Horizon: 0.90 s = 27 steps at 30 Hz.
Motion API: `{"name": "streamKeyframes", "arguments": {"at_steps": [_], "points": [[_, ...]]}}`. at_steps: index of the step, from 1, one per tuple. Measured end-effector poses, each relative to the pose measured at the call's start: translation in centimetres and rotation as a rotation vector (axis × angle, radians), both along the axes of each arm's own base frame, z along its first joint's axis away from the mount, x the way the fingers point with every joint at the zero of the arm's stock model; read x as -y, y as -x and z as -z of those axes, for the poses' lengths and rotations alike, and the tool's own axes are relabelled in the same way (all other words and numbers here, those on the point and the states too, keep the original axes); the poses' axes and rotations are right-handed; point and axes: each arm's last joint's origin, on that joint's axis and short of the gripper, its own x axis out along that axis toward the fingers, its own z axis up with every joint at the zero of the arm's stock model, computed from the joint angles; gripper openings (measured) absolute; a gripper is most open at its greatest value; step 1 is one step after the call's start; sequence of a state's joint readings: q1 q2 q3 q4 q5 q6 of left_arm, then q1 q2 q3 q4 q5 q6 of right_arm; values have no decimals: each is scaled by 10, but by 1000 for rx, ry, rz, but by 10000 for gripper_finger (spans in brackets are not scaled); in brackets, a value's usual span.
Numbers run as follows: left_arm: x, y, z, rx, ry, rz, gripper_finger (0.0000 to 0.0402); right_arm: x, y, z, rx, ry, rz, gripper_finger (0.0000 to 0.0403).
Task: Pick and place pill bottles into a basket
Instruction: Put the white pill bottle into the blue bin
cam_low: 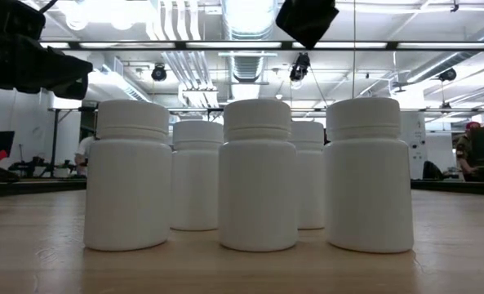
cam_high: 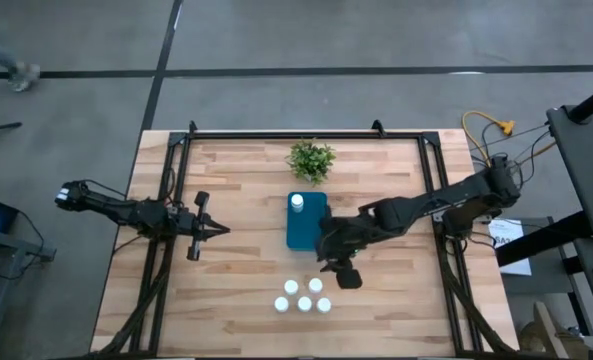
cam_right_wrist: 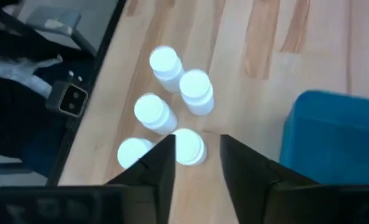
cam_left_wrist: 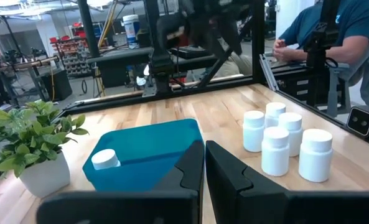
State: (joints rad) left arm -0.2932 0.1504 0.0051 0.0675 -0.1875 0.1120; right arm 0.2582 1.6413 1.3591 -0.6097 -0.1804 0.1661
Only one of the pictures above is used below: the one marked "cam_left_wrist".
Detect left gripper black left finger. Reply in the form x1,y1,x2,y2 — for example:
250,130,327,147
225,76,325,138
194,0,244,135
36,140,205,224

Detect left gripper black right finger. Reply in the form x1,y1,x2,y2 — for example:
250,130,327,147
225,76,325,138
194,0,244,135
205,139,369,224

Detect white pill bottle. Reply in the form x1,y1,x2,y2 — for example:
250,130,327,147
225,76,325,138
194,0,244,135
278,111,304,157
298,128,334,184
261,126,290,177
264,101,287,128
91,148,121,170
242,110,266,153

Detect teal plastic basket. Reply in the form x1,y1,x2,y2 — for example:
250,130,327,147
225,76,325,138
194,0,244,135
82,118,205,192

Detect white wipes canister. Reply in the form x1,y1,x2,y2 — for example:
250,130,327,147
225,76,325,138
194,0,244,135
122,14,141,50

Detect silver aluminium extrusion bar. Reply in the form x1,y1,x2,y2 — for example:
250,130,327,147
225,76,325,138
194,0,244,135
258,54,280,91

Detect green plant in white pot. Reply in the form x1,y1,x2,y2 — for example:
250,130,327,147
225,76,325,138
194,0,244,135
0,99,90,200

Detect black drawer cabinet with labels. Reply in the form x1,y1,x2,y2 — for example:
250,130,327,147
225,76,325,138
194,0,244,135
277,71,316,101

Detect shelf with red bins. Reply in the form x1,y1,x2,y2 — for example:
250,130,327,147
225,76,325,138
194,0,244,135
49,21,93,77

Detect person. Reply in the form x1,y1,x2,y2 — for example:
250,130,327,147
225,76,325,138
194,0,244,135
273,0,369,108

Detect wooden workbench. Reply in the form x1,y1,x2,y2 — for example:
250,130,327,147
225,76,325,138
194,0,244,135
0,55,60,103

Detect black aluminium table frame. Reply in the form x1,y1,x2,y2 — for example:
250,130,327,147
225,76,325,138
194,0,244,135
56,0,369,150

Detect black camera stand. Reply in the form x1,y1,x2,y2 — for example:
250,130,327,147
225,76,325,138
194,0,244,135
302,0,340,106

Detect grey table-level camera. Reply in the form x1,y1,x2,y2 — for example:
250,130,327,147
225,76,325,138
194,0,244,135
347,105,369,139

